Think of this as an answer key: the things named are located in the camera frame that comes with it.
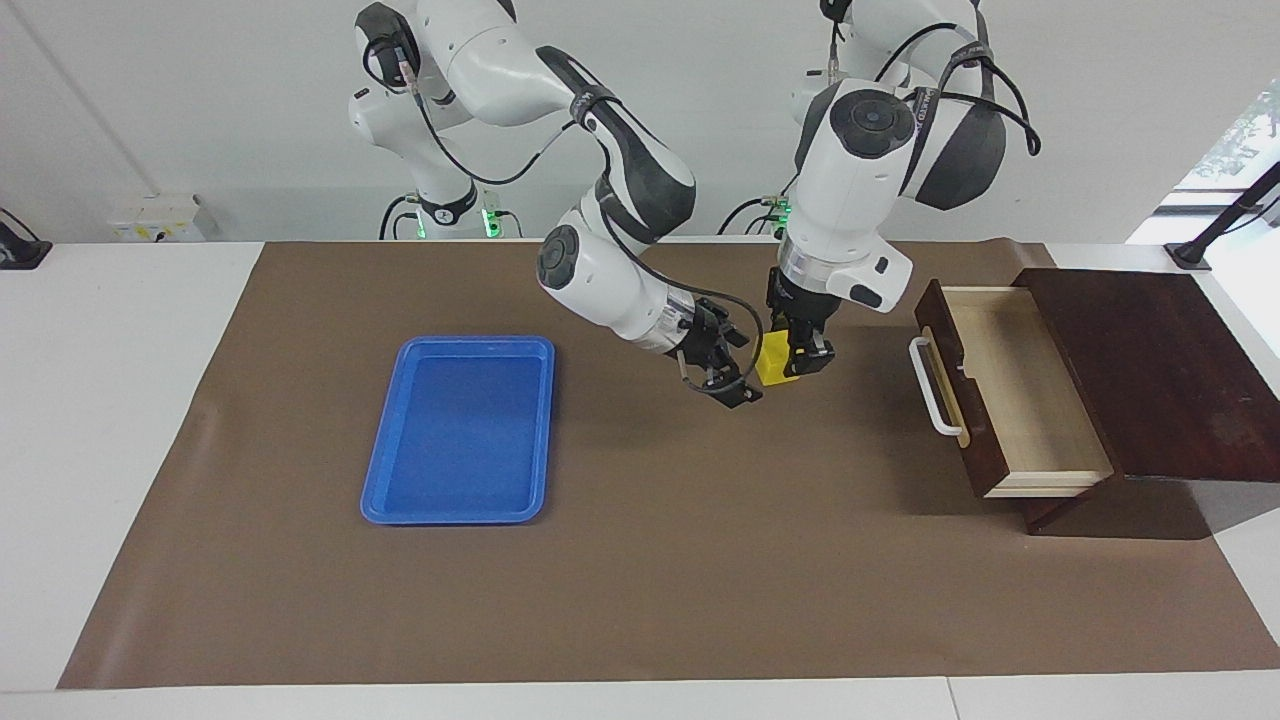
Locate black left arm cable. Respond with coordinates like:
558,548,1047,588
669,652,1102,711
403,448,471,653
825,0,1043,161

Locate dark wooden cabinet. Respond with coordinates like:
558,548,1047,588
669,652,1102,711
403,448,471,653
1012,266,1280,541

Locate black desk mount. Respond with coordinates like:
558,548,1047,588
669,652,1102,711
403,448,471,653
0,208,53,271

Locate bright window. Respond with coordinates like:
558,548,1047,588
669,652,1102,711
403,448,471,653
1165,80,1280,216

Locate white wall socket box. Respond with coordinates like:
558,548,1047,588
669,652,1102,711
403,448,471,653
108,195,216,243

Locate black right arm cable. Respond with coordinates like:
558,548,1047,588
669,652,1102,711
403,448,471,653
362,35,766,396

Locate brown paper table mat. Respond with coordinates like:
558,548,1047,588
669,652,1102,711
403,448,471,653
57,238,1280,691

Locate black clamp stand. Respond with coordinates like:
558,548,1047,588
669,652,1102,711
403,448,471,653
1165,160,1280,273

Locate black base cable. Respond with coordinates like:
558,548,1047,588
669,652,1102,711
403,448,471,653
717,170,801,237
378,193,421,241

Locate wooden drawer with white handle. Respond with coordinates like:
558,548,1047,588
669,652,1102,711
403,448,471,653
908,278,1116,499

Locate yellow cube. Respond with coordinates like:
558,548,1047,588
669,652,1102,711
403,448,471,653
755,330,801,387

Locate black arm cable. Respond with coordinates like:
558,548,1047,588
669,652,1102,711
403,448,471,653
825,0,1043,161
362,35,766,396

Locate blue plastic tray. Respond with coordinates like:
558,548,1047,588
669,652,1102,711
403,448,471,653
360,335,556,526

